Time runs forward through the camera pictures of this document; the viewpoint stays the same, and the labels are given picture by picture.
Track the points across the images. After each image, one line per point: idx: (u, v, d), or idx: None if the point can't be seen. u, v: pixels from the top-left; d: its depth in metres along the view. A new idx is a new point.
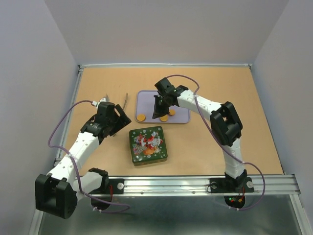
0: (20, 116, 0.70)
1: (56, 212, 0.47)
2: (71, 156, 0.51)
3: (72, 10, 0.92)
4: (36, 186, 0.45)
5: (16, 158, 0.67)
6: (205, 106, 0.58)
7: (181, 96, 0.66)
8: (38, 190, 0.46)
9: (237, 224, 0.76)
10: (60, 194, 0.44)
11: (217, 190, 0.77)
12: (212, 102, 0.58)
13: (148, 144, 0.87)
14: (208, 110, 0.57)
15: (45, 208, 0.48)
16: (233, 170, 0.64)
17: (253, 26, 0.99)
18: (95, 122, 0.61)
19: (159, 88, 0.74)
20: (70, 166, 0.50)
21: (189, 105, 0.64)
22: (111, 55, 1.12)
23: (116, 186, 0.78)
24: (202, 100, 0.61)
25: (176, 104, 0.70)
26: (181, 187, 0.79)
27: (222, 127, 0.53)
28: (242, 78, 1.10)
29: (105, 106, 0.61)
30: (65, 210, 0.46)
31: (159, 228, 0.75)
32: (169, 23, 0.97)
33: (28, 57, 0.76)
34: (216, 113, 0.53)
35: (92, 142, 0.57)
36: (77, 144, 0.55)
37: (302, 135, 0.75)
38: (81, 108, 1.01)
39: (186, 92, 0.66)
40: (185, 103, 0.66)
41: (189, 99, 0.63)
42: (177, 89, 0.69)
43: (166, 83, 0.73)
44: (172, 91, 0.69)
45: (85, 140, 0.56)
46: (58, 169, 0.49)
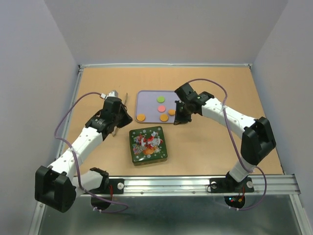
0: (20, 114, 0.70)
1: (55, 206, 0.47)
2: (73, 150, 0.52)
3: (72, 10, 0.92)
4: (36, 177, 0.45)
5: (16, 157, 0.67)
6: (236, 120, 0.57)
7: (207, 105, 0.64)
8: (38, 182, 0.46)
9: (238, 224, 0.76)
10: (58, 188, 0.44)
11: (217, 190, 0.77)
12: (244, 117, 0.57)
13: (148, 144, 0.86)
14: (240, 126, 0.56)
15: (43, 200, 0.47)
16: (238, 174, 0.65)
17: (253, 27, 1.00)
18: (100, 118, 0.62)
19: (181, 94, 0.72)
20: (70, 161, 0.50)
21: (215, 115, 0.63)
22: (110, 54, 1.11)
23: (116, 186, 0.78)
24: (231, 113, 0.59)
25: (199, 112, 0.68)
26: (181, 187, 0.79)
27: (257, 146, 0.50)
28: (242, 78, 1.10)
29: (111, 102, 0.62)
30: (63, 204, 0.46)
31: (159, 228, 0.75)
32: (169, 23, 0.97)
33: (28, 56, 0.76)
34: (250, 130, 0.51)
35: (95, 138, 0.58)
36: (80, 138, 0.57)
37: (302, 134, 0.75)
38: (78, 122, 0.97)
39: (212, 101, 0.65)
40: (209, 113, 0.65)
41: (215, 109, 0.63)
42: (200, 96, 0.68)
43: (188, 89, 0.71)
44: (195, 99, 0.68)
45: (88, 135, 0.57)
46: (59, 162, 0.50)
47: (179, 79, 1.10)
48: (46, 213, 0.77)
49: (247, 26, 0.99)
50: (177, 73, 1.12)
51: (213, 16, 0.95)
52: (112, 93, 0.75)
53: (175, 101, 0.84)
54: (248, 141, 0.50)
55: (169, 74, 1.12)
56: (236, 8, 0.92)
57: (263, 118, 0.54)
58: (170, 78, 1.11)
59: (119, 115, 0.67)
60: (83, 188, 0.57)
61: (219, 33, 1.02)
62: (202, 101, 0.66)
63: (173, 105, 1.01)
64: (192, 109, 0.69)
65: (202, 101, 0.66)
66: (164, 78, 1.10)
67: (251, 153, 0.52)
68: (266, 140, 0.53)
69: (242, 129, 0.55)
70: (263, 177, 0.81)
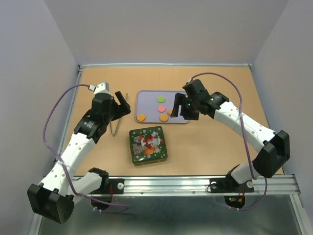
0: (20, 114, 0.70)
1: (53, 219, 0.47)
2: (62, 164, 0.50)
3: (72, 11, 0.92)
4: (30, 196, 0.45)
5: (16, 157, 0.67)
6: (254, 131, 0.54)
7: (222, 110, 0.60)
8: (32, 200, 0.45)
9: (237, 224, 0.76)
10: (53, 206, 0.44)
11: (217, 190, 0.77)
12: (262, 129, 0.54)
13: (148, 144, 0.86)
14: (258, 138, 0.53)
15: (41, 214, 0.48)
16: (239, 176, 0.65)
17: (253, 28, 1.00)
18: (90, 120, 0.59)
19: (190, 91, 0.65)
20: (61, 175, 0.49)
21: (230, 122, 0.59)
22: (110, 54, 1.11)
23: (116, 186, 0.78)
24: (248, 123, 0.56)
25: (211, 115, 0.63)
26: (181, 187, 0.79)
27: (274, 160, 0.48)
28: (242, 78, 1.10)
29: (100, 101, 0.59)
30: (60, 218, 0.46)
31: (159, 228, 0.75)
32: (169, 23, 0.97)
33: (28, 57, 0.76)
34: (268, 145, 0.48)
35: (86, 145, 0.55)
36: (70, 148, 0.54)
37: (302, 135, 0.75)
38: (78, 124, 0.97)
39: (227, 105, 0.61)
40: (223, 118, 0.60)
41: (231, 116, 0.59)
42: (213, 98, 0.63)
43: (199, 87, 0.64)
44: (208, 100, 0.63)
45: (78, 143, 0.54)
46: (50, 178, 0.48)
47: (179, 79, 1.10)
48: None
49: (247, 26, 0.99)
50: (176, 73, 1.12)
51: (213, 16, 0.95)
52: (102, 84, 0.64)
53: (177, 93, 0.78)
54: (265, 156, 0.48)
55: (169, 74, 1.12)
56: (236, 8, 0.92)
57: (282, 131, 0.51)
58: (170, 78, 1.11)
59: (110, 112, 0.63)
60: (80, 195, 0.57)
61: (219, 33, 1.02)
62: (216, 105, 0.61)
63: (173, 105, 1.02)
64: (204, 111, 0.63)
65: (216, 105, 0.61)
66: (164, 78, 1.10)
67: (266, 167, 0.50)
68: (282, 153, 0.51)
69: (261, 143, 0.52)
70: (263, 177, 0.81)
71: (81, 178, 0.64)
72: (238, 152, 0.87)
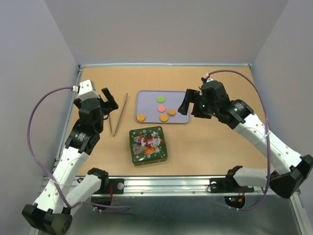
0: (20, 114, 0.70)
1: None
2: (55, 182, 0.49)
3: (72, 10, 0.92)
4: (25, 216, 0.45)
5: (16, 157, 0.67)
6: (280, 154, 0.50)
7: (247, 125, 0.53)
8: (28, 220, 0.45)
9: (237, 225, 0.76)
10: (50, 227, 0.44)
11: (217, 190, 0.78)
12: (289, 152, 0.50)
13: (148, 144, 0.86)
14: (285, 162, 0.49)
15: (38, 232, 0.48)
16: (244, 179, 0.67)
17: (254, 28, 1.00)
18: (80, 131, 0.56)
19: (209, 95, 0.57)
20: (55, 194, 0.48)
21: (254, 138, 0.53)
22: (111, 54, 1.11)
23: (116, 186, 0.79)
24: (275, 143, 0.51)
25: (231, 126, 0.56)
26: (180, 187, 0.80)
27: (297, 187, 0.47)
28: (242, 77, 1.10)
29: (87, 112, 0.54)
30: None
31: (159, 228, 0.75)
32: (169, 23, 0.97)
33: (28, 56, 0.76)
34: (295, 172, 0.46)
35: (78, 160, 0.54)
36: (61, 164, 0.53)
37: (303, 135, 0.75)
38: None
39: (253, 119, 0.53)
40: (245, 132, 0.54)
41: (257, 132, 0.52)
42: (237, 106, 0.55)
43: (220, 92, 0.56)
44: (229, 109, 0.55)
45: (70, 158, 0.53)
46: (44, 198, 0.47)
47: (179, 79, 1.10)
48: None
49: (247, 26, 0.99)
50: (176, 73, 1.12)
51: (213, 16, 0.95)
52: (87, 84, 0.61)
53: (187, 89, 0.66)
54: (289, 182, 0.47)
55: (169, 74, 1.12)
56: (236, 7, 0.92)
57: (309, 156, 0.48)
58: (170, 78, 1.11)
59: (100, 118, 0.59)
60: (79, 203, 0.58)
61: (219, 33, 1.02)
62: (239, 117, 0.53)
63: (173, 105, 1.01)
64: (223, 120, 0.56)
65: (239, 117, 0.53)
66: (164, 78, 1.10)
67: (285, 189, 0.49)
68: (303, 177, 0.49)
69: (287, 168, 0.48)
70: None
71: (82, 182, 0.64)
72: (238, 152, 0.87)
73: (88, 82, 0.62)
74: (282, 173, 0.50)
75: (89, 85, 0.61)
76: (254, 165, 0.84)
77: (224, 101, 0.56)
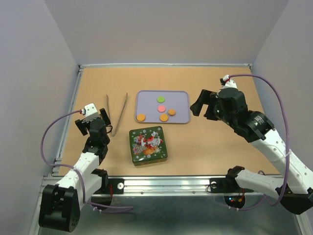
0: (20, 113, 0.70)
1: (61, 228, 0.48)
2: (76, 169, 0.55)
3: (72, 10, 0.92)
4: (44, 196, 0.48)
5: (15, 157, 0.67)
6: (299, 175, 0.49)
7: (267, 142, 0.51)
8: (44, 201, 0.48)
9: (237, 225, 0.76)
10: (67, 204, 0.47)
11: (217, 190, 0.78)
12: (307, 173, 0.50)
13: (148, 144, 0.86)
14: (302, 184, 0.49)
15: (47, 223, 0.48)
16: (248, 185, 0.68)
17: (254, 28, 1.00)
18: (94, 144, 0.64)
19: (228, 104, 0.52)
20: (75, 177, 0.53)
21: (272, 155, 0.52)
22: (111, 55, 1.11)
23: (116, 186, 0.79)
24: (294, 163, 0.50)
25: (248, 139, 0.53)
26: (181, 187, 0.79)
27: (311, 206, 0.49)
28: (242, 77, 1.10)
29: (96, 132, 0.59)
30: (69, 221, 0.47)
31: (159, 228, 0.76)
32: (169, 23, 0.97)
33: (28, 56, 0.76)
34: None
35: (94, 160, 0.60)
36: (79, 161, 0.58)
37: (304, 134, 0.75)
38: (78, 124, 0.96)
39: (273, 135, 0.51)
40: (264, 149, 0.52)
41: (276, 151, 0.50)
42: (257, 121, 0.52)
43: (240, 103, 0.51)
44: (249, 122, 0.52)
45: (87, 157, 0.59)
46: (65, 179, 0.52)
47: (179, 79, 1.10)
48: None
49: (247, 27, 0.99)
50: (176, 73, 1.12)
51: (213, 16, 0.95)
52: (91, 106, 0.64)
53: (204, 89, 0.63)
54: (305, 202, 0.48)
55: (169, 74, 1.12)
56: (237, 8, 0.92)
57: None
58: (170, 78, 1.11)
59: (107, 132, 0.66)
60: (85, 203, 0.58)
61: (219, 34, 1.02)
62: (259, 132, 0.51)
63: (173, 105, 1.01)
64: (240, 132, 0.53)
65: (260, 132, 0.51)
66: (164, 78, 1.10)
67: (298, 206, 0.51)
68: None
69: (305, 190, 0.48)
70: None
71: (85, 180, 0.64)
72: (238, 152, 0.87)
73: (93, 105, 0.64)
74: (297, 192, 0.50)
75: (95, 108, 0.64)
76: (254, 165, 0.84)
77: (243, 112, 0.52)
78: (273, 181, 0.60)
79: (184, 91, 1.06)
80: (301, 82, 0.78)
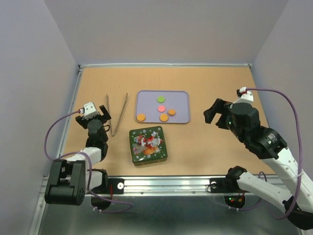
0: (20, 113, 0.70)
1: (68, 200, 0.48)
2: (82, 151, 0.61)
3: (73, 10, 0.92)
4: (53, 169, 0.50)
5: (16, 157, 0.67)
6: (309, 195, 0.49)
7: (280, 161, 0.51)
8: (53, 174, 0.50)
9: (237, 224, 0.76)
10: (78, 171, 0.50)
11: (217, 190, 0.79)
12: None
13: (148, 144, 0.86)
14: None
15: (54, 197, 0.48)
16: (252, 191, 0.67)
17: (253, 28, 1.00)
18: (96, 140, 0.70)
19: (240, 121, 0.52)
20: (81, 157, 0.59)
21: (284, 174, 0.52)
22: (110, 55, 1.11)
23: (116, 186, 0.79)
24: (305, 183, 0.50)
25: (259, 156, 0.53)
26: (181, 187, 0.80)
27: None
28: (242, 77, 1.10)
29: (94, 134, 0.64)
30: (77, 188, 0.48)
31: (159, 228, 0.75)
32: (169, 23, 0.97)
33: (28, 57, 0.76)
34: None
35: (97, 152, 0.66)
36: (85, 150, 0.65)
37: (304, 134, 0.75)
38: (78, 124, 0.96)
39: (285, 154, 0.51)
40: (275, 167, 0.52)
41: (288, 170, 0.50)
42: (270, 138, 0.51)
43: (254, 120, 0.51)
44: (261, 140, 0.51)
45: (92, 149, 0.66)
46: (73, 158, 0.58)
47: (178, 79, 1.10)
48: (46, 213, 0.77)
49: (247, 27, 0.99)
50: (176, 73, 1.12)
51: (213, 16, 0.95)
52: (89, 106, 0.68)
53: (217, 99, 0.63)
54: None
55: (169, 74, 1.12)
56: (237, 8, 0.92)
57: None
58: (170, 78, 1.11)
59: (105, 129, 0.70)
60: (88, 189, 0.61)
61: (219, 33, 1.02)
62: (273, 151, 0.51)
63: (173, 106, 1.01)
64: (251, 149, 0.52)
65: (273, 151, 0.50)
66: (164, 78, 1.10)
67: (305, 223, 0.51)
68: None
69: None
70: (262, 178, 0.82)
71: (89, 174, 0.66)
72: (238, 152, 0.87)
73: (91, 104, 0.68)
74: (305, 210, 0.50)
75: (94, 107, 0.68)
76: (254, 165, 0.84)
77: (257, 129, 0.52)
78: (279, 192, 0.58)
79: (184, 91, 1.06)
80: (301, 82, 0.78)
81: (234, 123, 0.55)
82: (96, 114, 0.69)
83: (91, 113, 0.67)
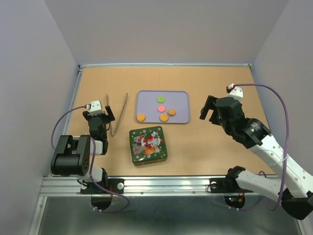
0: (20, 113, 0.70)
1: (73, 169, 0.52)
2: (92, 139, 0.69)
3: (73, 11, 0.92)
4: (59, 143, 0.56)
5: (15, 157, 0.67)
6: (297, 179, 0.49)
7: (264, 146, 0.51)
8: (60, 147, 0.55)
9: (237, 224, 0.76)
10: (84, 142, 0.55)
11: (217, 190, 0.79)
12: (305, 176, 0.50)
13: (148, 144, 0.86)
14: (301, 187, 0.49)
15: (60, 165, 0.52)
16: (249, 187, 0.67)
17: (253, 28, 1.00)
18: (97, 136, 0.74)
19: (225, 112, 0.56)
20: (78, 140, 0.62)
21: (270, 160, 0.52)
22: (110, 55, 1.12)
23: (116, 186, 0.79)
24: (291, 167, 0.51)
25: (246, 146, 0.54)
26: (181, 186, 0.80)
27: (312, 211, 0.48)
28: (242, 77, 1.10)
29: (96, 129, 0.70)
30: (82, 156, 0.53)
31: (158, 229, 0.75)
32: (169, 23, 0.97)
33: (29, 57, 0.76)
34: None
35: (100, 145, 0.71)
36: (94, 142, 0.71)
37: (305, 134, 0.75)
38: (79, 124, 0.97)
39: (270, 140, 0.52)
40: (261, 153, 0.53)
41: (273, 155, 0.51)
42: (253, 127, 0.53)
43: (237, 110, 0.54)
44: (245, 129, 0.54)
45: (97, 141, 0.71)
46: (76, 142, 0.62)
47: (178, 79, 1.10)
48: (46, 213, 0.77)
49: (247, 26, 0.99)
50: (176, 73, 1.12)
51: (213, 16, 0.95)
52: (96, 103, 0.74)
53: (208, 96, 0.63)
54: (305, 207, 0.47)
55: (169, 74, 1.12)
56: (236, 8, 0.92)
57: None
58: (170, 78, 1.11)
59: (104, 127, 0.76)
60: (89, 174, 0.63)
61: (218, 34, 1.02)
62: (256, 138, 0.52)
63: (173, 106, 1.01)
64: (237, 139, 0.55)
65: (257, 138, 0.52)
66: (164, 78, 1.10)
67: (297, 212, 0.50)
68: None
69: (304, 194, 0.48)
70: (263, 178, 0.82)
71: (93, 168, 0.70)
72: (238, 152, 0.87)
73: (98, 102, 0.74)
74: (297, 197, 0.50)
75: (100, 105, 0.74)
76: (254, 165, 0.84)
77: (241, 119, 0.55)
78: (276, 184, 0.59)
79: (183, 91, 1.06)
80: (301, 82, 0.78)
81: (220, 116, 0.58)
82: (101, 113, 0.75)
83: (96, 110, 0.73)
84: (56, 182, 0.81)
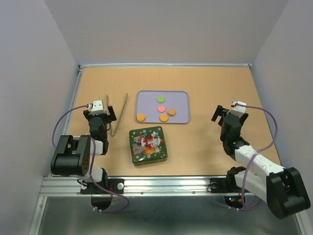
0: (20, 114, 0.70)
1: (73, 169, 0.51)
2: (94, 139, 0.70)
3: (73, 11, 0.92)
4: (60, 143, 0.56)
5: (15, 157, 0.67)
6: (263, 166, 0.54)
7: (240, 149, 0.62)
8: (60, 147, 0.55)
9: (237, 224, 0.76)
10: (84, 142, 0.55)
11: (217, 190, 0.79)
12: (272, 164, 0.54)
13: (148, 144, 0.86)
14: (266, 171, 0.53)
15: (59, 166, 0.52)
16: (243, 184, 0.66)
17: (253, 28, 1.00)
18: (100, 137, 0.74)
19: (227, 128, 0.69)
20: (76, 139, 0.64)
21: (246, 159, 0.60)
22: (110, 55, 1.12)
23: (116, 186, 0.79)
24: (260, 159, 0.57)
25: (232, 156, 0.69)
26: (180, 187, 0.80)
27: (281, 194, 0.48)
28: (242, 77, 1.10)
29: (96, 129, 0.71)
30: (82, 156, 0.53)
31: (158, 228, 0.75)
32: (169, 23, 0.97)
33: (29, 57, 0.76)
34: (274, 176, 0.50)
35: (100, 145, 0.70)
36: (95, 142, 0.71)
37: (305, 134, 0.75)
38: (79, 124, 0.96)
39: (246, 147, 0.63)
40: (239, 156, 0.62)
41: (246, 154, 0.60)
42: (238, 143, 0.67)
43: (236, 130, 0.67)
44: (233, 144, 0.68)
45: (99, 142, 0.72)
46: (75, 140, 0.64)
47: (178, 79, 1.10)
48: (46, 213, 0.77)
49: (247, 27, 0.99)
50: (176, 73, 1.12)
51: (213, 16, 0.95)
52: (98, 104, 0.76)
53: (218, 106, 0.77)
54: (271, 188, 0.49)
55: (169, 74, 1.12)
56: (236, 8, 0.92)
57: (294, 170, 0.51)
58: (170, 78, 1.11)
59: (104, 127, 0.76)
60: (89, 174, 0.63)
61: (218, 34, 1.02)
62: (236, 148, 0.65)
63: (173, 106, 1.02)
64: (226, 150, 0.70)
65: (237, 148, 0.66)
66: (164, 78, 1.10)
67: (275, 204, 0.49)
68: (296, 193, 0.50)
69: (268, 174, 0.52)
70: None
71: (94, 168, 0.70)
72: None
73: (100, 102, 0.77)
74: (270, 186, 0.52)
75: (101, 105, 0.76)
76: None
77: (235, 137, 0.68)
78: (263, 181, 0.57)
79: (183, 91, 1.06)
80: (301, 82, 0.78)
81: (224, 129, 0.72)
82: (102, 113, 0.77)
83: (97, 109, 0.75)
84: (56, 182, 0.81)
